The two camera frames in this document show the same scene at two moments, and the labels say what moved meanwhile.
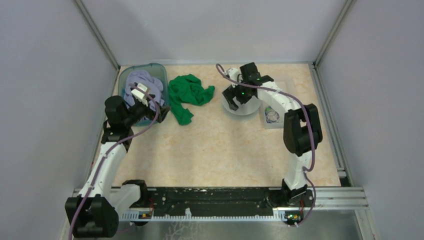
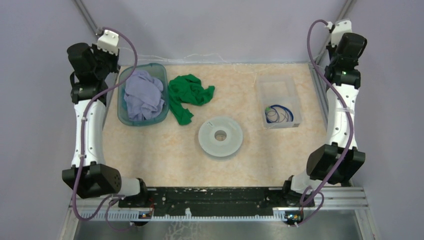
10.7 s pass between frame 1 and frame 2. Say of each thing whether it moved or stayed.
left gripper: moved
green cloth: stayed
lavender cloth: stayed
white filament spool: moved
